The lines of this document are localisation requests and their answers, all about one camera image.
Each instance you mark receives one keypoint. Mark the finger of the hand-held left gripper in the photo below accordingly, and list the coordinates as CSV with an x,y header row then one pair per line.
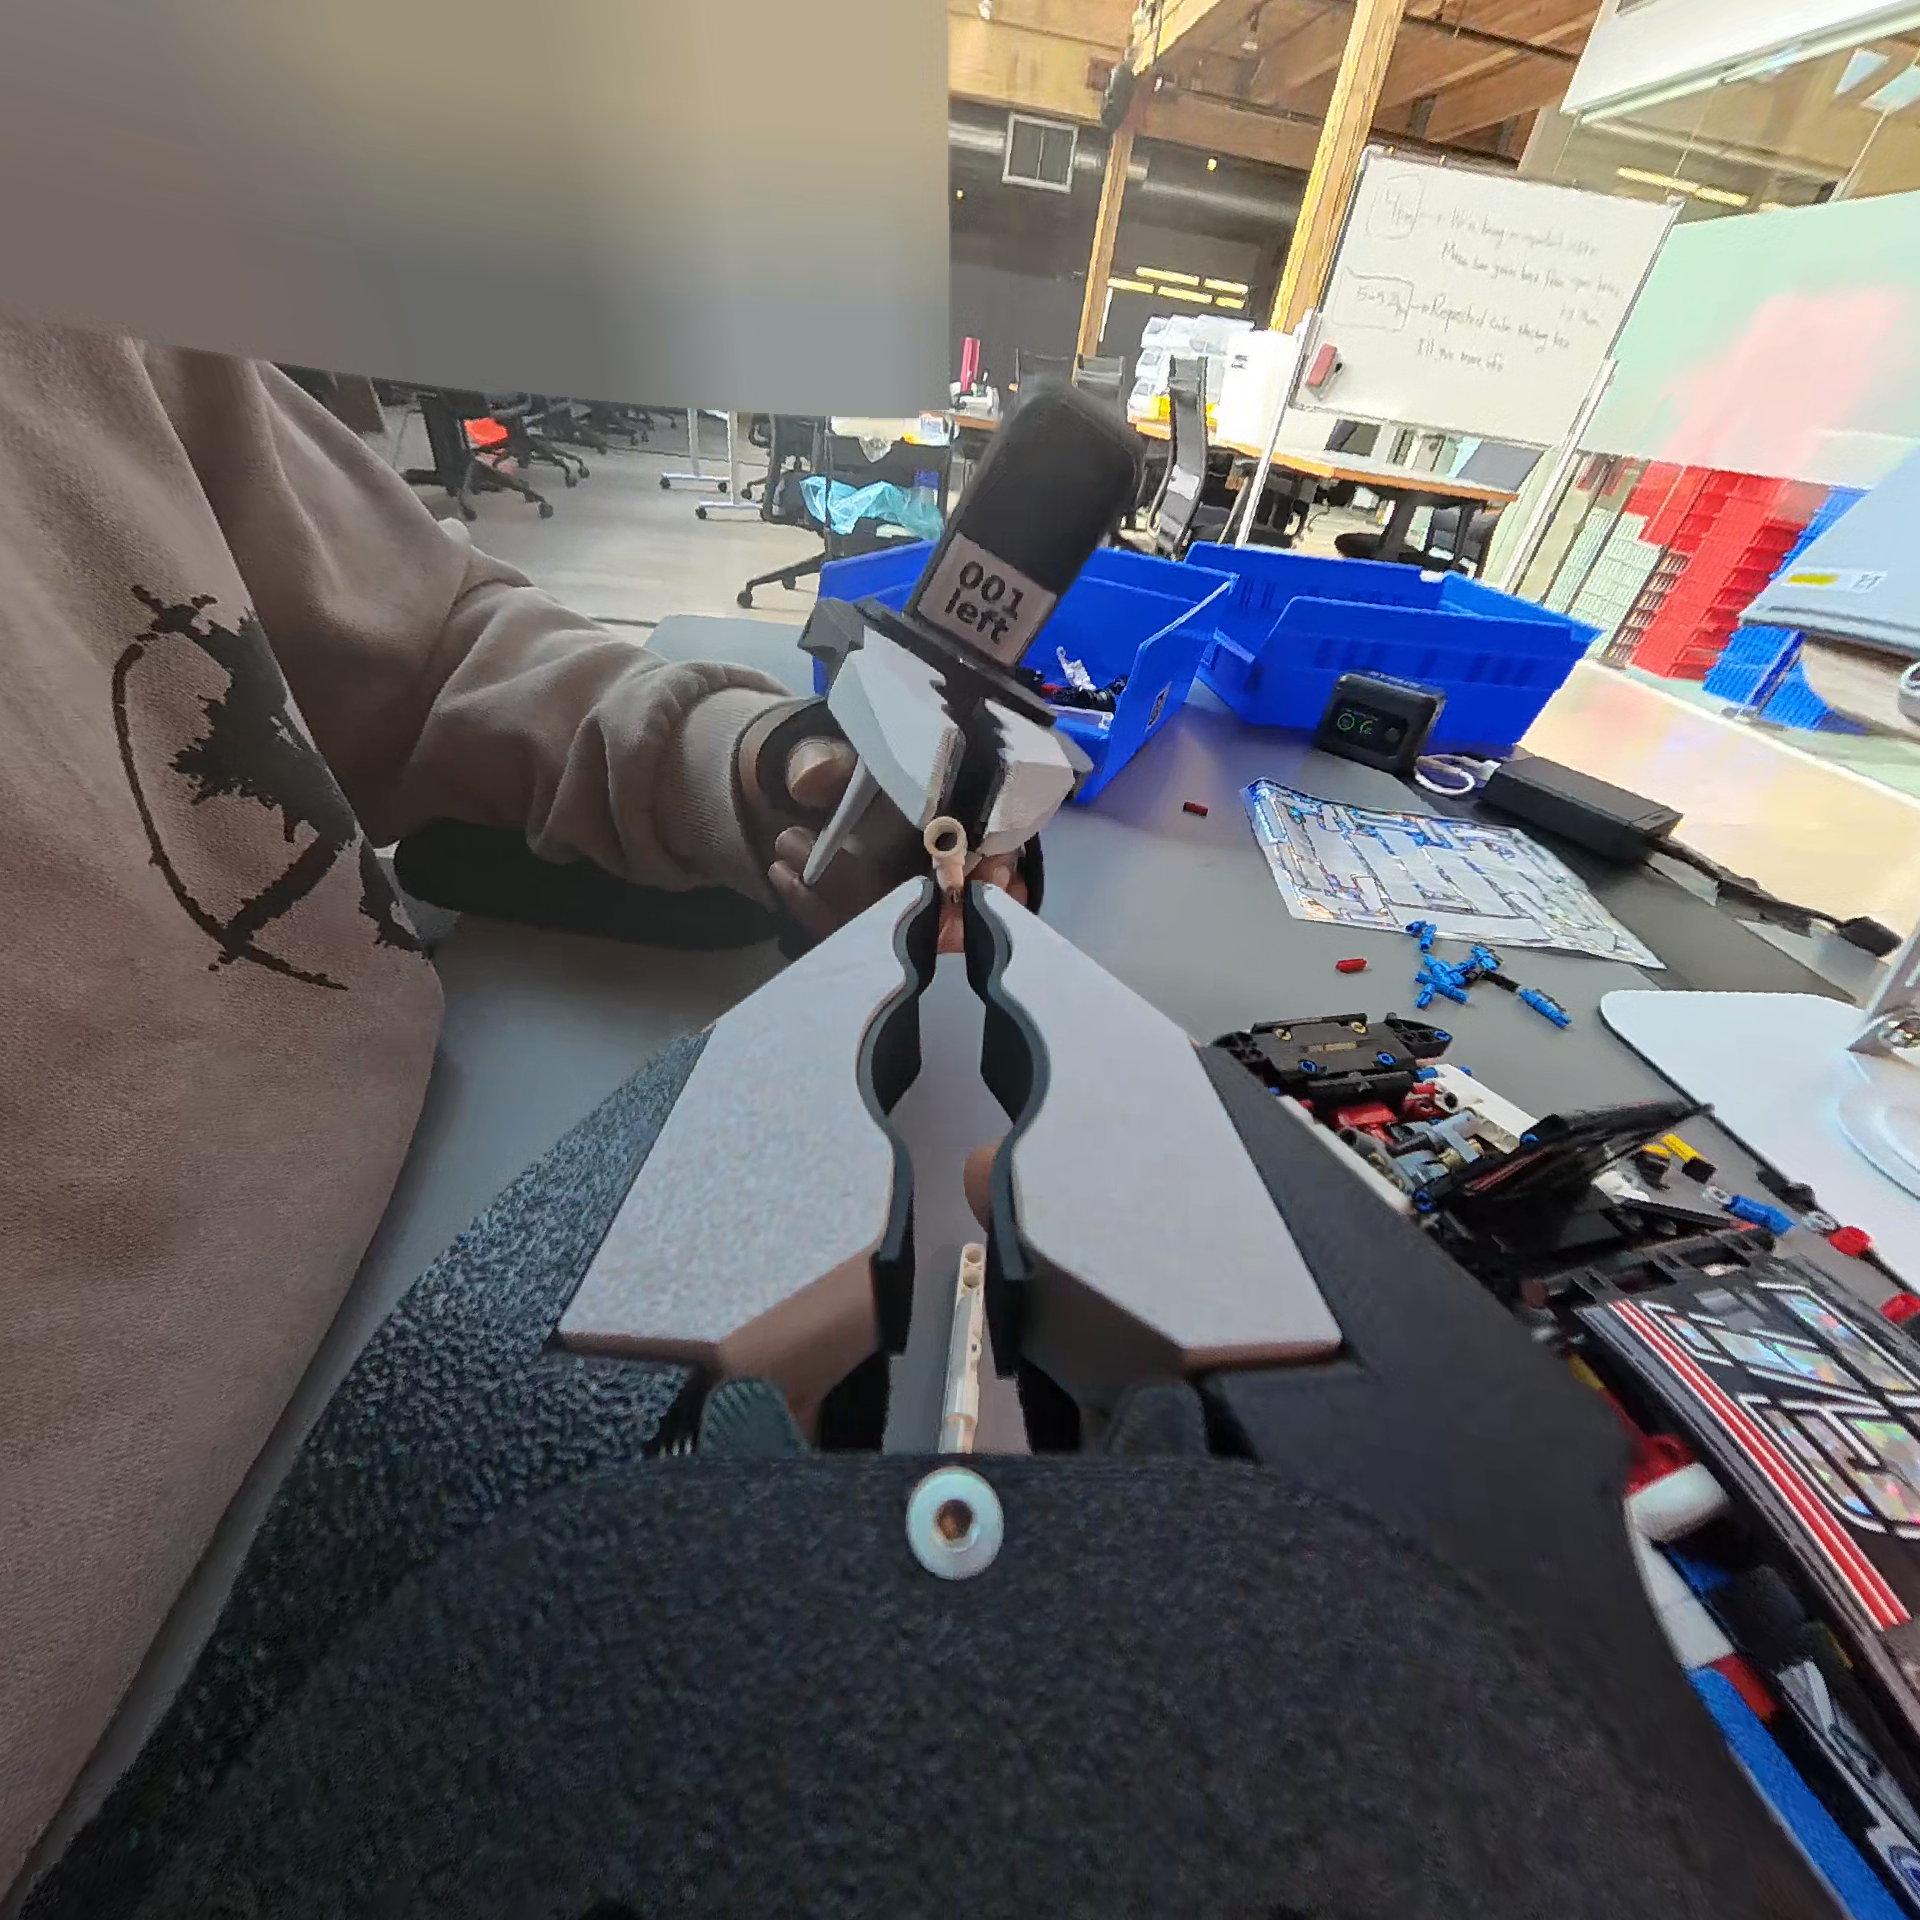
x,y
1037,787
892,734

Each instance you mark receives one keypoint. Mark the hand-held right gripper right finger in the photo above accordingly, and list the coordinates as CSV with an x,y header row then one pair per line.
x,y
1171,1200

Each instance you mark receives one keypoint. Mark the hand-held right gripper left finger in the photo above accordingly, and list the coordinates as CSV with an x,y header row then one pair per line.
x,y
751,1172

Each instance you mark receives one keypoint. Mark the white brick beam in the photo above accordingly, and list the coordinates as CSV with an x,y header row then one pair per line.
x,y
966,1349

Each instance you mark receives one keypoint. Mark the person's left forearm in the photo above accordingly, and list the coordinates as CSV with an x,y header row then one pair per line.
x,y
601,734

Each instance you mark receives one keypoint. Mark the grey desk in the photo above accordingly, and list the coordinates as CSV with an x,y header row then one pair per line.
x,y
1171,886

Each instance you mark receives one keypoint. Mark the person's left hand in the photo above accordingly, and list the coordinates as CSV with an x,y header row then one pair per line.
x,y
819,908

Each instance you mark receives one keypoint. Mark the blue plastic bin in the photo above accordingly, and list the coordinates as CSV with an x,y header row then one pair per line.
x,y
1155,661
1349,645

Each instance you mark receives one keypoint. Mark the teal plastic bag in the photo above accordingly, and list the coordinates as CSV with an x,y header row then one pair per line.
x,y
870,509

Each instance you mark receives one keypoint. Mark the wooden top table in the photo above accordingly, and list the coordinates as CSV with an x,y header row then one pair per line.
x,y
1349,470

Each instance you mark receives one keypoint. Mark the black device with green display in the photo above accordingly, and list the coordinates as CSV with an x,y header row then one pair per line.
x,y
1381,723

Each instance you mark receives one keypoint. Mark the cluster of blue pins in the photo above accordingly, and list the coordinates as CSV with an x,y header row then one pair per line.
x,y
1453,974

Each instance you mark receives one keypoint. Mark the printed sticker sheet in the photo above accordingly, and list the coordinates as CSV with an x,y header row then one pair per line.
x,y
1442,869

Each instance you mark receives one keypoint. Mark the whiteboard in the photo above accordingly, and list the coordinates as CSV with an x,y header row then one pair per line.
x,y
1484,285

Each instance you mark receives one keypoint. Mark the black power adapter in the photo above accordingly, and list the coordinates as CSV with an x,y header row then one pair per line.
x,y
1575,808

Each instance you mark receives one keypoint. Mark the white monitor stand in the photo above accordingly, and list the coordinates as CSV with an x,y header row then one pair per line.
x,y
1724,1067

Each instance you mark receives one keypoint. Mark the person's beige sweatshirt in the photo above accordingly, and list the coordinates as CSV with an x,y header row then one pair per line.
x,y
149,1125

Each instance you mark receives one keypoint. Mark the blue white brick race car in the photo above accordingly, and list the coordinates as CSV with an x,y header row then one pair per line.
x,y
1771,1349

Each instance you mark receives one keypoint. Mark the stack of red bins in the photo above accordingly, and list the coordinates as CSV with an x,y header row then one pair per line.
x,y
1710,557

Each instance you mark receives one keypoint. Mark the stack of blue bins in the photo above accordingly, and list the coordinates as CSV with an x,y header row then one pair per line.
x,y
1779,678

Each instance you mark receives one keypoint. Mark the grey monitor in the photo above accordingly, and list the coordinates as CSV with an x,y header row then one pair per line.
x,y
1862,557

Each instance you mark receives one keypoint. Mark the wall air vent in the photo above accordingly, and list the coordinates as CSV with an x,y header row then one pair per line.
x,y
1042,150

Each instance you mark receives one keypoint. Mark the wooden post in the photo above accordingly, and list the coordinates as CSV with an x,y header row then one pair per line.
x,y
1342,150

